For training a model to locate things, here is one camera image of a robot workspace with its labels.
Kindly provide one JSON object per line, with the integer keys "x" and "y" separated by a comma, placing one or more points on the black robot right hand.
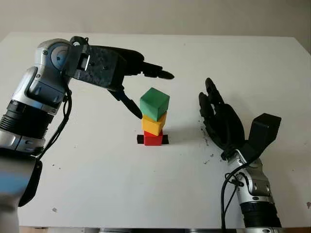
{"x": 228, "y": 126}

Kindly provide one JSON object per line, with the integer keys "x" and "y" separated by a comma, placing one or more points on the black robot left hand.
{"x": 132, "y": 63}

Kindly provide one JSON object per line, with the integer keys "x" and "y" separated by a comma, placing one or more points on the green wooden block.
{"x": 153, "y": 104}

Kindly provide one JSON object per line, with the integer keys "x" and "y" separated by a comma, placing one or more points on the yellow wooden block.
{"x": 151, "y": 126}

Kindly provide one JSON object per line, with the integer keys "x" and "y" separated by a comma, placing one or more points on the red wooden block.
{"x": 153, "y": 140}

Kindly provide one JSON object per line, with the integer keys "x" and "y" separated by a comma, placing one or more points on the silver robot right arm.
{"x": 257, "y": 189}

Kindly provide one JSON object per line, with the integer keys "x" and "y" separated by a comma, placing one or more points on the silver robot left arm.
{"x": 36, "y": 92}

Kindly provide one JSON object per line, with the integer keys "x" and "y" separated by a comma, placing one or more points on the black tape strip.
{"x": 139, "y": 138}

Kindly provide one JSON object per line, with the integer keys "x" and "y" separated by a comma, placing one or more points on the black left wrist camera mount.
{"x": 102, "y": 65}

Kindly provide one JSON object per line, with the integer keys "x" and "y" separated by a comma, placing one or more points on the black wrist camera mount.
{"x": 264, "y": 131}
{"x": 102, "y": 65}

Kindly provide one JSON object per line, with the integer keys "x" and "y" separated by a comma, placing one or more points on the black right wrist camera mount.
{"x": 264, "y": 131}

